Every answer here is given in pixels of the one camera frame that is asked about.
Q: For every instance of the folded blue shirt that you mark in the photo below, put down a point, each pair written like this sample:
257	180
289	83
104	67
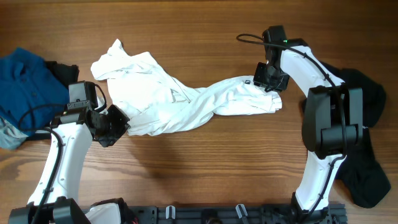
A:
30	94

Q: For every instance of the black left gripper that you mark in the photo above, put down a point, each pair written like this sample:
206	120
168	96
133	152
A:
124	125

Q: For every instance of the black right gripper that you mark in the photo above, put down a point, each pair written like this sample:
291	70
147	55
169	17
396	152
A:
268	80

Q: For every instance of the folded light grey garment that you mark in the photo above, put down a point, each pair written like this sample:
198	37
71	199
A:
11	138

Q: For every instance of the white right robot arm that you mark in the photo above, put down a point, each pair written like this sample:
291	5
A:
332	118

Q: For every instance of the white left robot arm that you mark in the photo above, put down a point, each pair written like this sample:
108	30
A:
81	122

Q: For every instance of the black t-shirt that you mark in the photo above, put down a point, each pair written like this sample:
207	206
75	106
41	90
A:
360	172

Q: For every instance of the white t-shirt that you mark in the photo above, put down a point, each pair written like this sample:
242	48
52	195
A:
157	103

